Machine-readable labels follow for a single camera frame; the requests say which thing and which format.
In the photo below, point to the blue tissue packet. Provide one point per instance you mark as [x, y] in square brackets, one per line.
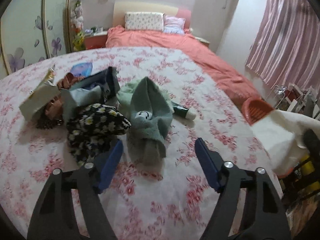
[82, 69]

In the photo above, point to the pink curtain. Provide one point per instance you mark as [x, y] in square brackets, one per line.
[286, 48]

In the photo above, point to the floral white pillow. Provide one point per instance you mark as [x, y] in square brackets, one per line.
[144, 21]

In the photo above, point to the beige paper box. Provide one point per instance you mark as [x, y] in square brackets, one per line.
[45, 91]

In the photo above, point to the black floral fabric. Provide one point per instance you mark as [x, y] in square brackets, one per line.
[92, 130]

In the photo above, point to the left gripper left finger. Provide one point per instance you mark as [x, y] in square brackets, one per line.
[54, 216]

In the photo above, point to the orange plastic laundry basket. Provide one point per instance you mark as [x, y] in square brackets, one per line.
[254, 109]

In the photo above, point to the cluttered shelf rack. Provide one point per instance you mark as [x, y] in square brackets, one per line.
[303, 102]

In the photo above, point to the green white bottle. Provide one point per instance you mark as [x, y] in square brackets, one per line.
[183, 112]

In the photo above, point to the glass sliding wardrobe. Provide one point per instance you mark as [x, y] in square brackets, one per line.
[33, 31]

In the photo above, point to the green terry towel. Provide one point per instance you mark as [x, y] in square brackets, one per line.
[150, 111]

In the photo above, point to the grey plastic bag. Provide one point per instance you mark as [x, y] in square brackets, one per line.
[98, 88]

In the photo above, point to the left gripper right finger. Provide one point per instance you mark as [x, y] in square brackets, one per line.
[248, 206]

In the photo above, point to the yellow cushion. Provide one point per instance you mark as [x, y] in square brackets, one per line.
[307, 169]

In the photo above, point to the white wire rack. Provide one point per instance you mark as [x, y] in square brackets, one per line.
[276, 95]

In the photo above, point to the striped pink pillow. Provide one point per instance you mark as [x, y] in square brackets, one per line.
[173, 25]

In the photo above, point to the floral pink tablecloth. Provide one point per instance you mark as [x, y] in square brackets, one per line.
[167, 198]

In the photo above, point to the right nightstand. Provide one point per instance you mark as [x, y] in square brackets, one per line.
[203, 41]

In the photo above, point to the pink left nightstand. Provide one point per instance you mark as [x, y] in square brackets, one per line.
[96, 41]

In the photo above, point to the white cloth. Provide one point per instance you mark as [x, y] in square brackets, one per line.
[281, 134]

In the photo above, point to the hanging plush toys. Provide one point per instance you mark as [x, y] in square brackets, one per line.
[77, 26]

